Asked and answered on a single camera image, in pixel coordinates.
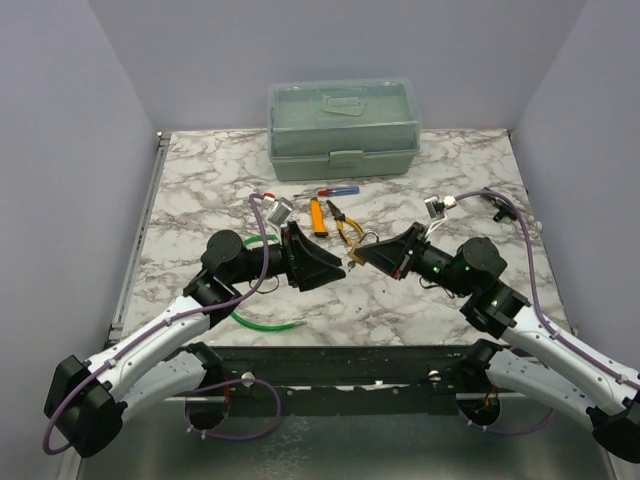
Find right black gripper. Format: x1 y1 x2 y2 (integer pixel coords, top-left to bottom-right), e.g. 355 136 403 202
356 222 472 298

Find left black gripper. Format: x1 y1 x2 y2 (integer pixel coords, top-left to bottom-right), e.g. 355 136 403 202
230 222 346 291

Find brass padlock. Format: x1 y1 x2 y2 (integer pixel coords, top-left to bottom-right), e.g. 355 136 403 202
348 230 380 266

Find green cable lock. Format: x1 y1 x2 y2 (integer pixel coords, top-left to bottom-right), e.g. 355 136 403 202
231 234 307 333

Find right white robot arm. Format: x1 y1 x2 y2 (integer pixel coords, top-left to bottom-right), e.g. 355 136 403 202
355 223 639 463

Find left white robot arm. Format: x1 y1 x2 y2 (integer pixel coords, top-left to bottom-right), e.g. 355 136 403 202
44 221 346 458

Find orange utility knife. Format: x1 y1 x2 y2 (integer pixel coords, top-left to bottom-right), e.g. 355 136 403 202
309 198 329 238

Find yellow black pliers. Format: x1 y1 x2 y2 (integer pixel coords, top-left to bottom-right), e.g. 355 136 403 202
326 200 364 247

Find red blue screwdriver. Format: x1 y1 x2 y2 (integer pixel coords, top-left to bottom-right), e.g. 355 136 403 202
294 186 360 198

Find black T-shaped fitting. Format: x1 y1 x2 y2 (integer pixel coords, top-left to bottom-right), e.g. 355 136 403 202
485 194 518 223

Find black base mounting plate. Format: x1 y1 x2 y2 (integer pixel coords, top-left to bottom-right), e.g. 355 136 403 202
184 340 503 417

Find green translucent plastic toolbox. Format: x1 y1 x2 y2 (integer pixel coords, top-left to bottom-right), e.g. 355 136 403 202
267 78 422 181

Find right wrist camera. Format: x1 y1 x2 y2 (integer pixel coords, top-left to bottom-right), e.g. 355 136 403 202
424 195 457 237

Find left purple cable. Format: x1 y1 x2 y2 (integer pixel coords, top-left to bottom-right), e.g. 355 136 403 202
42 193 281 456

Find left aluminium rail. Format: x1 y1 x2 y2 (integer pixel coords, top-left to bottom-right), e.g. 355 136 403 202
105 132 172 347

